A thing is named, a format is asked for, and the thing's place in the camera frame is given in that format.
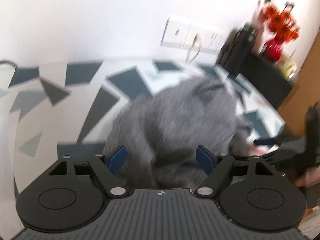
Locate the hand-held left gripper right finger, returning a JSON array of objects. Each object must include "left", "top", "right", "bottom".
[{"left": 194, "top": 145, "right": 275, "bottom": 197}]

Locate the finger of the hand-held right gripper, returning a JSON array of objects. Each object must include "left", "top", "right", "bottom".
[{"left": 253, "top": 136, "right": 283, "bottom": 147}]

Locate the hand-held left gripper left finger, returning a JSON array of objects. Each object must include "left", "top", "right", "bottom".
[{"left": 47, "top": 145, "right": 128, "bottom": 197}]

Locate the grey knit sweater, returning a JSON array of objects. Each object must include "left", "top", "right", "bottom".
[{"left": 104, "top": 76, "right": 255, "bottom": 189}]

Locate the person's right hand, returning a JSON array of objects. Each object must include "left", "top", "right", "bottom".
[{"left": 294, "top": 168, "right": 320, "bottom": 188}]

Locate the black nightstand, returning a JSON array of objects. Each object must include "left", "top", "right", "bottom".
[{"left": 240, "top": 52, "right": 293, "bottom": 108}]

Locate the geometric patterned bed sheet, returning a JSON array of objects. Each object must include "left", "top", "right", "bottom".
[{"left": 0, "top": 59, "right": 287, "bottom": 195}]

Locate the small yellow object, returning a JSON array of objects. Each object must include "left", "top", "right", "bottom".
[{"left": 282, "top": 55, "right": 299, "bottom": 79}]

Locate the red vase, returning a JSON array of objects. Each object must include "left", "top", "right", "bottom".
[{"left": 260, "top": 36, "right": 284, "bottom": 61}]

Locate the black pouch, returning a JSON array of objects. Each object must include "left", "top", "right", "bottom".
[{"left": 216, "top": 29, "right": 244, "bottom": 75}]

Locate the white plugged cable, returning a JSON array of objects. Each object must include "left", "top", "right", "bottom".
[{"left": 185, "top": 33, "right": 202, "bottom": 62}]

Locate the white wall socket panel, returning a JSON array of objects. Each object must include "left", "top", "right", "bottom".
[{"left": 161, "top": 17, "right": 225, "bottom": 55}]

